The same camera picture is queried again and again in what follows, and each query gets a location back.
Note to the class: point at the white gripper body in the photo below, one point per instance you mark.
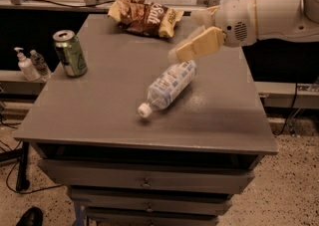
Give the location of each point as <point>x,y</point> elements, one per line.
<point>236,21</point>

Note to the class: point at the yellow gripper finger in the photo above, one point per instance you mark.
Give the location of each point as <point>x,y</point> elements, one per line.
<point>201,42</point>
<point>205,17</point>

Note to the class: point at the blue label plastic water bottle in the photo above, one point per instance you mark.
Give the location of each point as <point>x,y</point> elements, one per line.
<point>165,89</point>

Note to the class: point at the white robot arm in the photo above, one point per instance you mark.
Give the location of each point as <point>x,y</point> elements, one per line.
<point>287,20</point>

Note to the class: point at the small clear bottle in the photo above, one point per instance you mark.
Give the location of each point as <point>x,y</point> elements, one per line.
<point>40,65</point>

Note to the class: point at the white pump dispenser bottle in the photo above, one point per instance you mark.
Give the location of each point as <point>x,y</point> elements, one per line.
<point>26,66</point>

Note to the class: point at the brown chip bag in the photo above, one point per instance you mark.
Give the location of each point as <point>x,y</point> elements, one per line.
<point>146,18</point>

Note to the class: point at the grey drawer cabinet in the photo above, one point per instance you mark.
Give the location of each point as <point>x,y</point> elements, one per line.
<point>129,158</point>

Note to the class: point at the green soda can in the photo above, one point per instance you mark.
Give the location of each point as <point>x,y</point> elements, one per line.
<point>69,52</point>

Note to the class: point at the black table leg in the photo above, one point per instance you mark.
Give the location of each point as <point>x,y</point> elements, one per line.
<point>22,181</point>

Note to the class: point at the black shoe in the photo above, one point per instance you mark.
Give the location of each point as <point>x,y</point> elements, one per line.
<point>32,217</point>

